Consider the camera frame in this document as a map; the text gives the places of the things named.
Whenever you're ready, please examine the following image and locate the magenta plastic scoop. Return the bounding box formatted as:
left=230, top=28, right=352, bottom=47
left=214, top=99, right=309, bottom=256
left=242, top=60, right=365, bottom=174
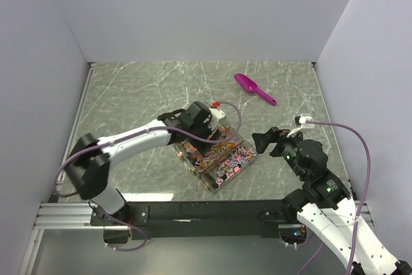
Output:
left=234, top=73, right=277, bottom=106

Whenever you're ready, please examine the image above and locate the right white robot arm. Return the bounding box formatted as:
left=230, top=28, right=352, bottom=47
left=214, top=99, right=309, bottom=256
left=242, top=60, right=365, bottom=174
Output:
left=252, top=127, right=411, bottom=274

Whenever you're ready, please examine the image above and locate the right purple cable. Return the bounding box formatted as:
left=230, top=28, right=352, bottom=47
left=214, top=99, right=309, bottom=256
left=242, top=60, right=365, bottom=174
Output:
left=295, top=119, right=371, bottom=275

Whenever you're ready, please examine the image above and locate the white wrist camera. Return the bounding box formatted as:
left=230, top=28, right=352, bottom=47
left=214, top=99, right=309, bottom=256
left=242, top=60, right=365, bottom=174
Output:
left=209, top=108, right=227, bottom=127
left=287, top=113, right=315, bottom=138

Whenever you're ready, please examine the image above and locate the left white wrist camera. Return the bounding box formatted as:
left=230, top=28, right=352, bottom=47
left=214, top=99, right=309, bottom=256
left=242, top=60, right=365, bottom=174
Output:
left=209, top=108, right=227, bottom=127

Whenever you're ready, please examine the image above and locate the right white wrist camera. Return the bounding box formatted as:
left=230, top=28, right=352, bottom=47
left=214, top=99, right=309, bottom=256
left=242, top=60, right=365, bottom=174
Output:
left=287, top=113, right=315, bottom=138

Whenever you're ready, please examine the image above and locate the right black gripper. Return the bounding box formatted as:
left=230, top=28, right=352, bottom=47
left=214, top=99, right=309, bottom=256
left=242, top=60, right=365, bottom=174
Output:
left=250, top=126, right=307, bottom=180

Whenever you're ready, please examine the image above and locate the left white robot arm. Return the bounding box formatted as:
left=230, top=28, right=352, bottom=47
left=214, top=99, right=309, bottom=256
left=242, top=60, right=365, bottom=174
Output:
left=64, top=101, right=225, bottom=225

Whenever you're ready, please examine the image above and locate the purple cable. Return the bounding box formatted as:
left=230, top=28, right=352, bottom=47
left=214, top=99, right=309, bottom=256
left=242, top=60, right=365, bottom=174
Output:
left=56, top=100, right=243, bottom=253
left=295, top=119, right=371, bottom=275

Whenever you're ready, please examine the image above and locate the black base beam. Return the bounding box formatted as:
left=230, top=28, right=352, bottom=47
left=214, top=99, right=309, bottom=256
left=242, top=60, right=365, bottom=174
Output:
left=89, top=199, right=310, bottom=241

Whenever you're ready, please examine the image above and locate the clear compartment candy box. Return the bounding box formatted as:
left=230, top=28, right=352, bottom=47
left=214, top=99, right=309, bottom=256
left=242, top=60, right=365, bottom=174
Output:
left=174, top=122, right=258, bottom=193

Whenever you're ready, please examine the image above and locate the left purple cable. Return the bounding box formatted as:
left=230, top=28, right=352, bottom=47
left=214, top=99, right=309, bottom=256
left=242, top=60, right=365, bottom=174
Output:
left=56, top=100, right=243, bottom=253

